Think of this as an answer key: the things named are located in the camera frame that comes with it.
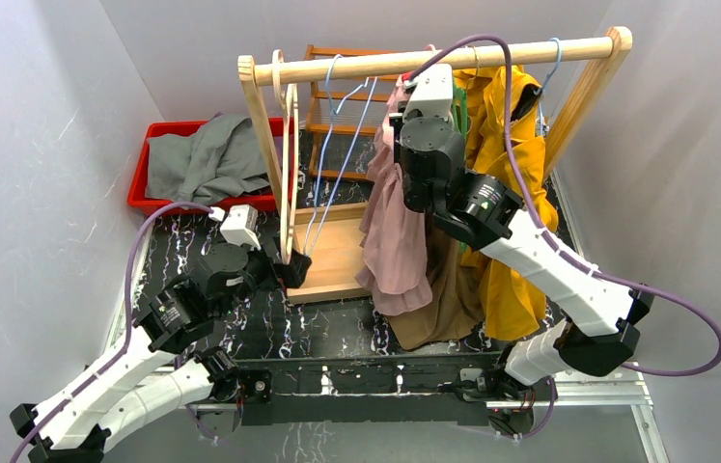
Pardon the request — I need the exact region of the beige wooden hanger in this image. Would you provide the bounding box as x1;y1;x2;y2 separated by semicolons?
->
271;49;299;264

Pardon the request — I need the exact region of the pink skirt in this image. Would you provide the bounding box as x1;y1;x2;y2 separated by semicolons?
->
354;95;434;317

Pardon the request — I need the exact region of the grey pleated skirt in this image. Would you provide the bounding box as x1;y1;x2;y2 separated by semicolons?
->
145;115;269;205

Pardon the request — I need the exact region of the brown skirt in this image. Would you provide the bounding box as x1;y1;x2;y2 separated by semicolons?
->
386;222;485;351

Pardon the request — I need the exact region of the blue wire hanger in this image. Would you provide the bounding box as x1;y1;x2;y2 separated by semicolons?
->
300;54;380;259

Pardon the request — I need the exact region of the green hanger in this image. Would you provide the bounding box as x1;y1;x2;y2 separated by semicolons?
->
452;86;469;136

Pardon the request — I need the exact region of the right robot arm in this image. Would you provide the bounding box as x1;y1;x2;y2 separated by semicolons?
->
392;115;652;399

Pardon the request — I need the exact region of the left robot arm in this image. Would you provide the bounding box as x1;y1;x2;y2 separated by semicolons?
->
10;242;312;462

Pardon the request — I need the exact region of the yellow skirt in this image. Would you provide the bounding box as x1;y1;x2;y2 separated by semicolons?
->
454;66;559;340

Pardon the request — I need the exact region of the light blue hanger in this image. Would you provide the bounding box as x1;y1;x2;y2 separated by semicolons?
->
529;37;565;135

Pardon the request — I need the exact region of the wooden clothes rack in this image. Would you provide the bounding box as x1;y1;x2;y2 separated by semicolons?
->
237;26;633;304

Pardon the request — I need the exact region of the red plastic bin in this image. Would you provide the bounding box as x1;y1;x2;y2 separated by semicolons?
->
127;117;297;216

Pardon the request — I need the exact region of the orange wooden shelf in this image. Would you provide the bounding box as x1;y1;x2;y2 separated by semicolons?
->
303;74;398;181

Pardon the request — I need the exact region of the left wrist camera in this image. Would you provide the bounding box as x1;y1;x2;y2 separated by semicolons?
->
208;204;262;250

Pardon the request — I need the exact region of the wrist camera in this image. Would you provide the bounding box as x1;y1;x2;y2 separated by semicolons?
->
208;204;262;250
401;64;454;123

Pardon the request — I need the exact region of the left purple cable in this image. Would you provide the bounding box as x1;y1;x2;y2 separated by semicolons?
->
9;201;227;463

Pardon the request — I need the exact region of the purple cable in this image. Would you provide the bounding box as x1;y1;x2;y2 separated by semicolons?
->
9;201;227;463
401;33;721;378

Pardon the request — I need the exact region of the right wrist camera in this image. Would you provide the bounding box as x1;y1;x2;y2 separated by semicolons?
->
401;64;454;123

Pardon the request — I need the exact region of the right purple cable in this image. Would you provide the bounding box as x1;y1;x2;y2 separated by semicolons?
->
401;33;721;378

